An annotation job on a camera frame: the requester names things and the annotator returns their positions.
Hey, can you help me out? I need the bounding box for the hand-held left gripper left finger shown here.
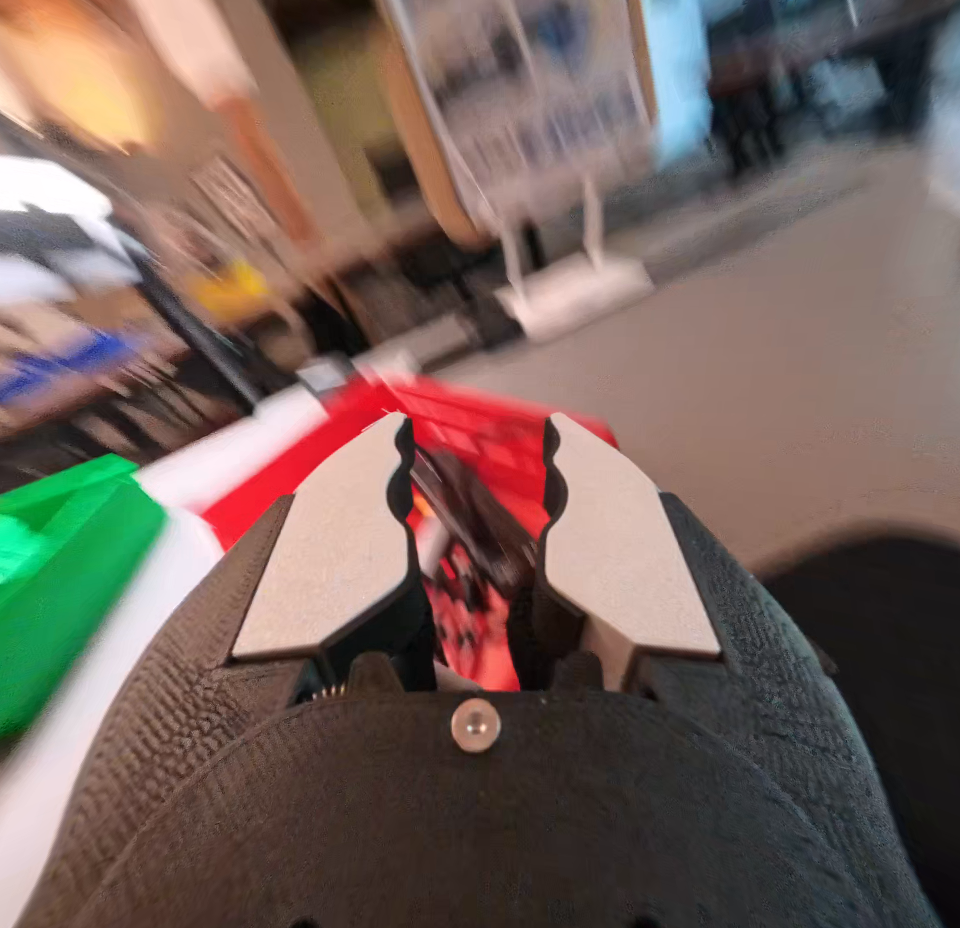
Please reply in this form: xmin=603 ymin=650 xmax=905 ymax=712
xmin=231 ymin=412 xmax=425 ymax=663

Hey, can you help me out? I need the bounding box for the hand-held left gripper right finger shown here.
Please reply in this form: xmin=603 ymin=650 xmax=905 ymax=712
xmin=536 ymin=412 xmax=723 ymax=663

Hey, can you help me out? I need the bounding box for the black USB hub with switches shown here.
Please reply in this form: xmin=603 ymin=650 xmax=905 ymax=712
xmin=412 ymin=448 xmax=541 ymax=599

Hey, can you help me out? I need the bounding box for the red plastic bin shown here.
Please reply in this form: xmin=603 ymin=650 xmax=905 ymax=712
xmin=202 ymin=376 xmax=620 ymax=693

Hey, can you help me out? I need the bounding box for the green plastic bin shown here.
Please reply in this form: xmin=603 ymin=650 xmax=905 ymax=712
xmin=0 ymin=455 xmax=166 ymax=742

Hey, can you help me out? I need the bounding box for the person's black printed shirt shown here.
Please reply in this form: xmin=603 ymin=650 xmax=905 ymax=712
xmin=757 ymin=538 xmax=960 ymax=928

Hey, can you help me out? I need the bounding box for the instruction sign on stand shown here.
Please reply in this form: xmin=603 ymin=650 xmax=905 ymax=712
xmin=367 ymin=0 xmax=661 ymax=344

